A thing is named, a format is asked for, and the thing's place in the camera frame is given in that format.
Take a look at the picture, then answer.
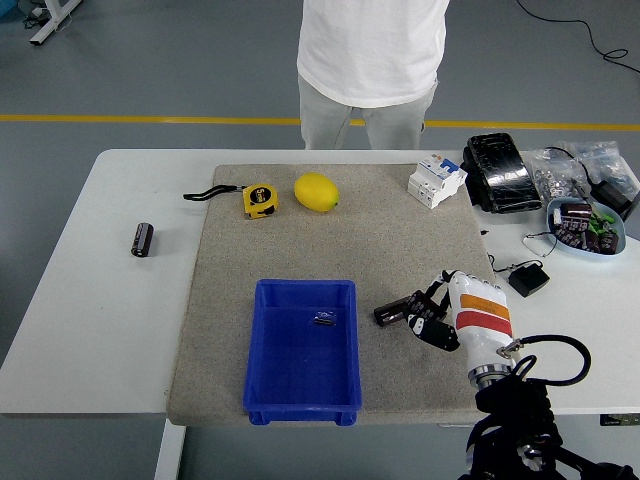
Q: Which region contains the white table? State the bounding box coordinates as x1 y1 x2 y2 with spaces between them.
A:
0 148 640 416

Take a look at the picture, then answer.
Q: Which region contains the clear bag of small parts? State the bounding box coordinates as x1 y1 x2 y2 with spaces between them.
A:
557 140 640 196

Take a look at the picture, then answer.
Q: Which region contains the blue plastic box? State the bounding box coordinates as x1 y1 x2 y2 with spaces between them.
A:
242 278 363 427

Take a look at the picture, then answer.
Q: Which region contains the dark brown cylindrical battery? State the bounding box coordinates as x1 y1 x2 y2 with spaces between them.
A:
130 222 155 259
373 295 414 328

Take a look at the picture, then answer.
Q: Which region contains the thin looped wire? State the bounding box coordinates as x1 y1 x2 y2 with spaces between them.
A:
522 230 560 259

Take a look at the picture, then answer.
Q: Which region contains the thin black adapter cord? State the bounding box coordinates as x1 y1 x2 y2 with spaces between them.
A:
487 253 544 275

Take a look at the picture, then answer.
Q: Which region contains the black floor cable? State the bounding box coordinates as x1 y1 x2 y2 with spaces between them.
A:
514 0 640 74

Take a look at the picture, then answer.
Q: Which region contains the green plastic part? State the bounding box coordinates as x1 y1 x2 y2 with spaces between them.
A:
587 211 617 235

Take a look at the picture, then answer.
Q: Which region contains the clear bag of metal nuts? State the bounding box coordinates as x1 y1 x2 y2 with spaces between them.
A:
528 147 591 201

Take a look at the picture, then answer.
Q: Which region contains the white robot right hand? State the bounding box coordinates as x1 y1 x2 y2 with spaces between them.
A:
405 269 516 376

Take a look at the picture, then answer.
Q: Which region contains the white table leg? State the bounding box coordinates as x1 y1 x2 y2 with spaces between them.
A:
153 418 187 480

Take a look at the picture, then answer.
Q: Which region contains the grey-brown mat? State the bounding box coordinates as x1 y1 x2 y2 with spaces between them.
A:
165 163 534 427

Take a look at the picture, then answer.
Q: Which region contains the large brown capacitor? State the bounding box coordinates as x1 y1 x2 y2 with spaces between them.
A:
558 201 594 221

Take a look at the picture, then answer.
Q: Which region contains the yellow lemon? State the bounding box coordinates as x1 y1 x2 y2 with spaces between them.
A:
293 172 340 213

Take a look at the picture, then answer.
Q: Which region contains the small black power adapter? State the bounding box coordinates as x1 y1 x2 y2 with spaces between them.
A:
507 263 551 299

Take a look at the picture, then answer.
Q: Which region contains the black wrapped box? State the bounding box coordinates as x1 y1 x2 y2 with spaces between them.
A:
460 132 544 215

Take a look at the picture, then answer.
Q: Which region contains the yellow tape measure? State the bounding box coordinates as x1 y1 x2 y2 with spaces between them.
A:
182 183 280 221

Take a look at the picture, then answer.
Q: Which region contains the dark battery with white print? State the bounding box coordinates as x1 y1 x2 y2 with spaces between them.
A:
407 289 449 324

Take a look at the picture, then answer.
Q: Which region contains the white blue circuit breaker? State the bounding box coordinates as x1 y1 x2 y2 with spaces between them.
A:
406 154 468 210

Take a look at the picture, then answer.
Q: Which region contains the person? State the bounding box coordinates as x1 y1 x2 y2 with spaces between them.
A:
296 0 451 151

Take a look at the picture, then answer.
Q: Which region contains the white desk foot frame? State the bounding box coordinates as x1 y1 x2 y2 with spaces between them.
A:
28 0 84 47

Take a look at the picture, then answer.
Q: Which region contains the large black power adapter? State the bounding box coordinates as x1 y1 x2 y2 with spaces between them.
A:
589 178 640 222

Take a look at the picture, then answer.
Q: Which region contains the light blue bowl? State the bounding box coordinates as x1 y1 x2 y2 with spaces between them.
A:
545 197 627 263

